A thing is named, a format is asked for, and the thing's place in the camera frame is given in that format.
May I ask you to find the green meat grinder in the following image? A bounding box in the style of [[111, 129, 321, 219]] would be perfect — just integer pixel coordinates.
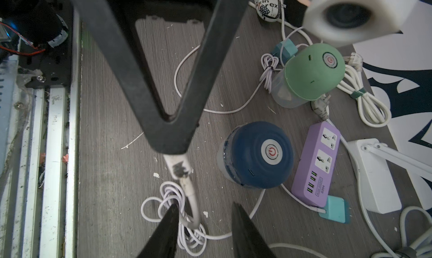
[[271, 43, 345, 109]]

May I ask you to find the purple power strip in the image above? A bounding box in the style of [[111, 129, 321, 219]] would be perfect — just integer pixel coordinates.
[[291, 121, 340, 208]]

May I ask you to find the white usb cable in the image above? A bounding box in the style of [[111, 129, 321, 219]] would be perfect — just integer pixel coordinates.
[[139, 43, 281, 257]]

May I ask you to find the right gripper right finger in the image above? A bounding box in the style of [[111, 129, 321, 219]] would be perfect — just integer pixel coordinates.
[[231, 202, 276, 258]]

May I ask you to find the blue meat grinder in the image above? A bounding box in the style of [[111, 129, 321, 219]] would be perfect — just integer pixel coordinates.
[[216, 121, 294, 189]]

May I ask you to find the teal charger plug middle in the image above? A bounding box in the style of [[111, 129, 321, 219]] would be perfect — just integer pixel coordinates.
[[319, 196, 351, 224]]

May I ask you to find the coiled white power cable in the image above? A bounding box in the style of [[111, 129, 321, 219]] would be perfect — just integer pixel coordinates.
[[310, 51, 392, 128]]

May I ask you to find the white desk lamp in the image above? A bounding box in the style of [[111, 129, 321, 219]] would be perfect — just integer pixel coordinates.
[[346, 138, 432, 214]]

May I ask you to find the teal charger plug left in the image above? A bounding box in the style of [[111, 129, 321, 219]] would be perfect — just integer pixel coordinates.
[[270, 38, 298, 65]]

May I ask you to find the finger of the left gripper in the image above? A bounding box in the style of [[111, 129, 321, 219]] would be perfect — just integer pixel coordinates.
[[168, 0, 249, 153], [71, 0, 176, 153]]

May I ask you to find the teal charger plug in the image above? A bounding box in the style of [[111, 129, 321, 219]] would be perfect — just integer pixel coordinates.
[[319, 196, 351, 224], [270, 38, 298, 65]]

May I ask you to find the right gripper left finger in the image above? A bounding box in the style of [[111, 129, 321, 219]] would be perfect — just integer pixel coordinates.
[[137, 205, 179, 258]]

